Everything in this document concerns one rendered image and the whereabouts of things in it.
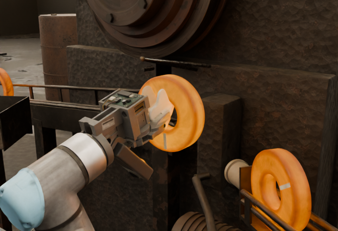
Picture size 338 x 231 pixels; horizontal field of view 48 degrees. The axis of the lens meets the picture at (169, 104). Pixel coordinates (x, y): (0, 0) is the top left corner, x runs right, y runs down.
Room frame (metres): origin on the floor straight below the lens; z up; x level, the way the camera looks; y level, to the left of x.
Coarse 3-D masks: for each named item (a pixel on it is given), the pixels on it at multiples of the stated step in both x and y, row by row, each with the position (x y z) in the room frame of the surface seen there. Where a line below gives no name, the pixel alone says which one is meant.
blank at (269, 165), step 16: (256, 160) 0.68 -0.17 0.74; (272, 160) 0.62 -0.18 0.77; (288, 160) 0.60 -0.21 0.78; (256, 176) 0.67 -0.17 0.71; (272, 176) 0.65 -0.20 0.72; (288, 176) 0.57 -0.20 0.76; (304, 176) 0.58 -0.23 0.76; (256, 192) 0.67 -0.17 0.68; (272, 192) 0.65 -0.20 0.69; (288, 192) 0.57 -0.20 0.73; (304, 192) 0.56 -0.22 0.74; (272, 208) 0.62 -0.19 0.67; (288, 208) 0.57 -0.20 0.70; (304, 208) 0.55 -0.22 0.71; (304, 224) 0.56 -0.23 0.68
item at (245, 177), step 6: (240, 168) 0.69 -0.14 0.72; (246, 168) 0.70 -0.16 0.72; (240, 174) 0.69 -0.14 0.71; (246, 174) 0.69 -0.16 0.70; (240, 180) 0.69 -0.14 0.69; (246, 180) 0.69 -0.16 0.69; (240, 186) 0.69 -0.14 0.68; (246, 186) 0.69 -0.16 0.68; (240, 198) 0.69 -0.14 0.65; (240, 204) 0.68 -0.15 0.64; (252, 204) 0.69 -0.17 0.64; (240, 210) 0.68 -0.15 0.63
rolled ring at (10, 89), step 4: (0, 68) 1.65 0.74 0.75; (0, 72) 1.61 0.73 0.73; (4, 72) 1.62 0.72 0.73; (0, 76) 1.61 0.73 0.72; (4, 76) 1.60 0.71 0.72; (8, 76) 1.62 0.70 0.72; (0, 80) 1.61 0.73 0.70; (4, 80) 1.59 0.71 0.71; (8, 80) 1.61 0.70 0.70; (4, 84) 1.59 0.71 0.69; (8, 84) 1.60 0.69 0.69; (12, 84) 1.61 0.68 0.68; (4, 88) 1.59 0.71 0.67; (8, 88) 1.59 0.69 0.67; (12, 88) 1.60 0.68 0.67; (4, 92) 1.60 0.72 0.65; (8, 92) 1.59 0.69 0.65; (12, 92) 1.60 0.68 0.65
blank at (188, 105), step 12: (144, 84) 0.74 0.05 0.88; (156, 84) 0.72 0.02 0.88; (168, 84) 0.71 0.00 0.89; (180, 84) 0.69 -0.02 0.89; (156, 96) 0.72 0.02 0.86; (168, 96) 0.70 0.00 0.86; (180, 96) 0.69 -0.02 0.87; (192, 96) 0.68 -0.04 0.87; (180, 108) 0.69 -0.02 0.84; (192, 108) 0.67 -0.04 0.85; (180, 120) 0.69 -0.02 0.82; (192, 120) 0.67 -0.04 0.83; (204, 120) 0.69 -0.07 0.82; (168, 132) 0.70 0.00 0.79; (180, 132) 0.69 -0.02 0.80; (192, 132) 0.67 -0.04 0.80; (156, 144) 0.72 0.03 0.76; (168, 144) 0.70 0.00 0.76; (180, 144) 0.69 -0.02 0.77
